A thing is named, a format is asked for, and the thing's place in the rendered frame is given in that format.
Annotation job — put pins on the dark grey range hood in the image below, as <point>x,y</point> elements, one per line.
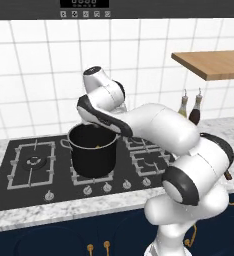
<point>155,8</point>

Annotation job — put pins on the dark blue cupboard door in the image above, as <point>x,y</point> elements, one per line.
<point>39,241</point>
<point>129,233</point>
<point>219,236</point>

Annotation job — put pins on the wooden wall shelf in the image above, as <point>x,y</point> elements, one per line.
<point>215,63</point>

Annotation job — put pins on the silver hob knob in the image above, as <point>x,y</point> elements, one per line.
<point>87,190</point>
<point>49,195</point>
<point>107,187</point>
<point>127,184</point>
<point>146,181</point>

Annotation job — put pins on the black cooking pot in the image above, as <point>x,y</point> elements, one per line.
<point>94,160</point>

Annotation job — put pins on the dark vinegar bottle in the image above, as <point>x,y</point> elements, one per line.
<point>195,113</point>

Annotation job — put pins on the black gas hob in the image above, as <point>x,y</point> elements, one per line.
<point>60,173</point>

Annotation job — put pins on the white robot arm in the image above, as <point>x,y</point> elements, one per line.
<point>162,128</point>

